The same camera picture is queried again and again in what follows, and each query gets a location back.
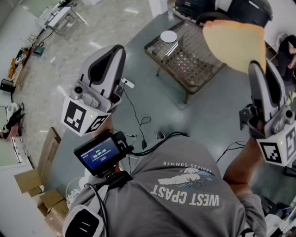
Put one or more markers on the person's grey printed T-shirt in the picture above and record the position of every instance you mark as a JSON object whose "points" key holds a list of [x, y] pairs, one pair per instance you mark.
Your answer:
{"points": [[162, 213]]}

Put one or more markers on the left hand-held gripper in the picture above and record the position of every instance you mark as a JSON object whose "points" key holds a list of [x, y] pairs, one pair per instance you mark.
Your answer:
{"points": [[74, 115]]}

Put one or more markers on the large flattened cardboard panel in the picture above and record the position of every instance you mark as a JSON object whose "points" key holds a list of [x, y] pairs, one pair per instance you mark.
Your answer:
{"points": [[49, 150]]}

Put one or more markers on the orange sofa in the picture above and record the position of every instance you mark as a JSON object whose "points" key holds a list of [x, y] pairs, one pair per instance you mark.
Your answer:
{"points": [[14, 69]]}

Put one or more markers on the person's left forearm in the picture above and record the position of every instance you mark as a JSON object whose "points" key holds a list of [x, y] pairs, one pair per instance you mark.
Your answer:
{"points": [[108, 125]]}

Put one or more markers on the round white basket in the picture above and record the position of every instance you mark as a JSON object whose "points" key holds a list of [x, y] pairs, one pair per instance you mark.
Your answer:
{"points": [[74, 194]]}

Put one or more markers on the black office chair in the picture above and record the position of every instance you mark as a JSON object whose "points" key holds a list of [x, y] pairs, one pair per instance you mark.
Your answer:
{"points": [[64, 2]]}

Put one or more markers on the pink lounge chair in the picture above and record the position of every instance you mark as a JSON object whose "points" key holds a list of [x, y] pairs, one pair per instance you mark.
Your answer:
{"points": [[15, 132]]}

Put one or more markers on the small white round plate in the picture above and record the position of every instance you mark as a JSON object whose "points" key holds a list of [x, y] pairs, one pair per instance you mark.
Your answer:
{"points": [[168, 36]]}

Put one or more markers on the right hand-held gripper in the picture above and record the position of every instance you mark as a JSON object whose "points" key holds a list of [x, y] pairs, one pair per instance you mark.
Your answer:
{"points": [[275, 148]]}

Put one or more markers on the closed cardboard box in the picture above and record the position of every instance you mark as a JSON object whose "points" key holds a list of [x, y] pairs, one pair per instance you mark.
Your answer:
{"points": [[56, 217], [51, 200]]}

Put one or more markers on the white rounded device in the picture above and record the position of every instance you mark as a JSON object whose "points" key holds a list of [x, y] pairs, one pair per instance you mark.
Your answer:
{"points": [[12, 107]]}

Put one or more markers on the person's grey shoe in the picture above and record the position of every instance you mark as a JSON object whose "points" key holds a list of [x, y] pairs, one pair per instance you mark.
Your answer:
{"points": [[160, 136]]}

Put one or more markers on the rattan glass-top coffee table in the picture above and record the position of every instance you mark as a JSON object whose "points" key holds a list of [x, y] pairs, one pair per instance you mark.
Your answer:
{"points": [[192, 64]]}

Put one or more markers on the white power strip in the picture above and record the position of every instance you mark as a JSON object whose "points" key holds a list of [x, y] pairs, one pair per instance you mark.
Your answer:
{"points": [[127, 83]]}

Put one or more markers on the small black cabinet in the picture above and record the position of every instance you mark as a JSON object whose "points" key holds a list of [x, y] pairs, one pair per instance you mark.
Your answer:
{"points": [[7, 86]]}

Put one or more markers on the small cardboard box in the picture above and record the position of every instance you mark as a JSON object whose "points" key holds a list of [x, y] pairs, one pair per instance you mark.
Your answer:
{"points": [[35, 191]]}

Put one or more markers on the person's right forearm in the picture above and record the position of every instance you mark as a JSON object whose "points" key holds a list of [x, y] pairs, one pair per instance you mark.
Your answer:
{"points": [[240, 166]]}

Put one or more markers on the steel frame work table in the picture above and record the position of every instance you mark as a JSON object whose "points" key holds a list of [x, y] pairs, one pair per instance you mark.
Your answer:
{"points": [[57, 17]]}

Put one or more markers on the black chest-mounted monitor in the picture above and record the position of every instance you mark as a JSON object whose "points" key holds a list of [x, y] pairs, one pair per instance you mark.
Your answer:
{"points": [[99, 155]]}

